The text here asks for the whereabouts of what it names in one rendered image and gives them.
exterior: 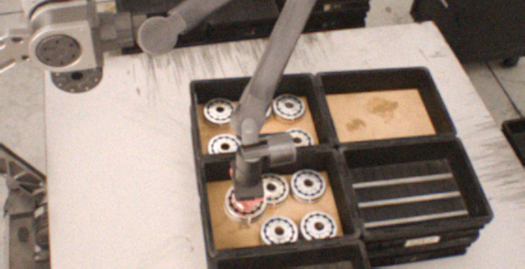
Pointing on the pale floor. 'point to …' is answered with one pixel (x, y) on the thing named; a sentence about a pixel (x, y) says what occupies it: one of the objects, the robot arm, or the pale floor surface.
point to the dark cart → (475, 13)
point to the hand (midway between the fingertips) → (245, 198)
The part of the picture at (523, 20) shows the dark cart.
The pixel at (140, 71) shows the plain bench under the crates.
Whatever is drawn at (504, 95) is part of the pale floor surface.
